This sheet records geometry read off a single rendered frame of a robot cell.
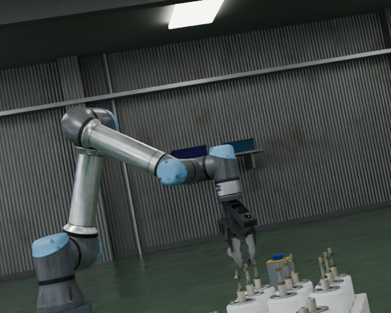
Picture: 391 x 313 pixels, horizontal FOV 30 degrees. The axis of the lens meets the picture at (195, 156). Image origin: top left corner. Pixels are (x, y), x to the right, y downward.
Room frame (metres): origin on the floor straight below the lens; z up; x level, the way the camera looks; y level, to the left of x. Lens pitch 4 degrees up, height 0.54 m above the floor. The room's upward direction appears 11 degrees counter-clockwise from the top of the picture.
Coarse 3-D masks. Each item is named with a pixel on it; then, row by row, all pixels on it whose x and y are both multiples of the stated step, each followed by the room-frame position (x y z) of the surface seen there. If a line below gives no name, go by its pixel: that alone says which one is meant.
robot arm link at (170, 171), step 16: (80, 112) 2.21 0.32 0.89; (64, 128) 2.22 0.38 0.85; (80, 128) 2.17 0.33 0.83; (96, 128) 2.17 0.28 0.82; (80, 144) 2.19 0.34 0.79; (96, 144) 2.16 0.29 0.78; (112, 144) 2.14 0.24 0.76; (128, 144) 2.12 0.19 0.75; (144, 144) 2.13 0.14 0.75; (128, 160) 2.12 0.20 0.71; (144, 160) 2.09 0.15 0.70; (160, 160) 2.08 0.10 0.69; (176, 160) 2.06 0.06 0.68; (160, 176) 2.06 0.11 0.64; (176, 176) 2.04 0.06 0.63; (192, 176) 2.12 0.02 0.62
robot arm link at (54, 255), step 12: (36, 240) 2.29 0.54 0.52; (48, 240) 2.24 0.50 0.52; (60, 240) 2.25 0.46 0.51; (72, 240) 2.33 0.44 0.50; (36, 252) 2.25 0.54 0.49; (48, 252) 2.24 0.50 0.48; (60, 252) 2.25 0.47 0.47; (72, 252) 2.29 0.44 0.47; (36, 264) 2.26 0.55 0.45; (48, 264) 2.23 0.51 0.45; (60, 264) 2.24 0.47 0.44; (72, 264) 2.29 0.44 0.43; (48, 276) 2.24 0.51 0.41; (60, 276) 2.24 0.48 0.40
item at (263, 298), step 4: (256, 296) 2.12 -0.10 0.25; (260, 296) 2.12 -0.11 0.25; (264, 296) 2.13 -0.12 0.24; (260, 300) 2.11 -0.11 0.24; (264, 300) 2.12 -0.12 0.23; (264, 304) 2.12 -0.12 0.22; (264, 308) 2.12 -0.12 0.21; (268, 308) 2.13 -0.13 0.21; (264, 312) 2.12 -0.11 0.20; (268, 312) 2.13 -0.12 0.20
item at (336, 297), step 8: (312, 296) 1.96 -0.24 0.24; (320, 296) 1.94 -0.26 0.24; (328, 296) 1.93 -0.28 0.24; (336, 296) 1.93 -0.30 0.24; (344, 296) 1.96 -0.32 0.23; (320, 304) 1.94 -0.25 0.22; (328, 304) 1.93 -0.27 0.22; (336, 304) 1.93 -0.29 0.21; (344, 304) 1.95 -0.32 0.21; (336, 312) 1.93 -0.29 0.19; (344, 312) 1.94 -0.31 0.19
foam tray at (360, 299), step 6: (354, 294) 2.26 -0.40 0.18; (360, 294) 2.24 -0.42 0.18; (366, 294) 2.25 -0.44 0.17; (360, 300) 2.14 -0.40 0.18; (366, 300) 2.21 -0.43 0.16; (354, 306) 2.05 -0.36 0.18; (360, 306) 2.05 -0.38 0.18; (366, 306) 2.17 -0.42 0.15; (354, 312) 1.96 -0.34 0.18; (360, 312) 1.96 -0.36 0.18; (366, 312) 2.13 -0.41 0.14
